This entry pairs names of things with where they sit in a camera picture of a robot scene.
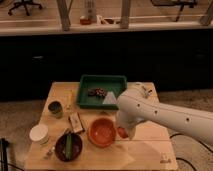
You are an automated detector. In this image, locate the small brown box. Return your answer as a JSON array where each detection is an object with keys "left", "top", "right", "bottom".
[{"left": 68, "top": 113, "right": 84, "bottom": 133}]

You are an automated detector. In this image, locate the black floor cable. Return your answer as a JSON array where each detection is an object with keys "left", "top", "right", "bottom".
[{"left": 169, "top": 132, "right": 213, "bottom": 171}]

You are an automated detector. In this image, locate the clear plastic bag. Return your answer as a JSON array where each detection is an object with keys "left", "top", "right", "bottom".
[{"left": 103, "top": 91, "right": 117, "bottom": 104}]

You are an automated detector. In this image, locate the green cucumber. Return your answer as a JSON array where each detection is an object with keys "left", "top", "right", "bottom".
[{"left": 65, "top": 133, "right": 72, "bottom": 160}]

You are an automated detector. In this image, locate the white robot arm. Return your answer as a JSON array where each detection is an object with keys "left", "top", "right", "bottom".
[{"left": 116, "top": 88, "right": 213, "bottom": 146}]

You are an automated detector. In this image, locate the red object on shelf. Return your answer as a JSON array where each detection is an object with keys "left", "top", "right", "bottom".
[{"left": 80, "top": 18, "right": 92, "bottom": 25}]

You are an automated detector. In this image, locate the green plastic tray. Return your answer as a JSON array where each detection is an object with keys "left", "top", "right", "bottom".
[{"left": 76, "top": 75, "right": 127, "bottom": 110}]

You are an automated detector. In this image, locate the black stand at left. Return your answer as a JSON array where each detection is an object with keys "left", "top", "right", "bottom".
[{"left": 0, "top": 138, "right": 8, "bottom": 171}]

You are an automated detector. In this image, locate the white paper cup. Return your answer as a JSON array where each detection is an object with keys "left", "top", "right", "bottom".
[{"left": 29, "top": 124, "right": 49, "bottom": 144}]

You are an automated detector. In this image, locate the red bowl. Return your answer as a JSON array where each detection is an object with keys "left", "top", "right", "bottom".
[{"left": 87, "top": 118, "right": 116, "bottom": 148}]

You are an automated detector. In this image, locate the red apple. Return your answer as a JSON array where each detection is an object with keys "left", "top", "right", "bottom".
[{"left": 117, "top": 127, "right": 128, "bottom": 138}]

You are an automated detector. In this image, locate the black office chair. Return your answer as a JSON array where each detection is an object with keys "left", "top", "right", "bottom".
[{"left": 8, "top": 0, "right": 43, "bottom": 16}]

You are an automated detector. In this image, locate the dark green cup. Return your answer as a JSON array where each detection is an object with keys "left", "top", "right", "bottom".
[{"left": 48, "top": 101, "right": 63, "bottom": 118}]

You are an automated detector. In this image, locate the dark grapes bunch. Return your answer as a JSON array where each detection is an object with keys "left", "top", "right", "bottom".
[{"left": 88, "top": 88, "right": 106, "bottom": 98}]

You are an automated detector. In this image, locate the dark brown bowl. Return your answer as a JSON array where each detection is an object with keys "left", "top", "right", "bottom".
[{"left": 55, "top": 133, "right": 82, "bottom": 162}]

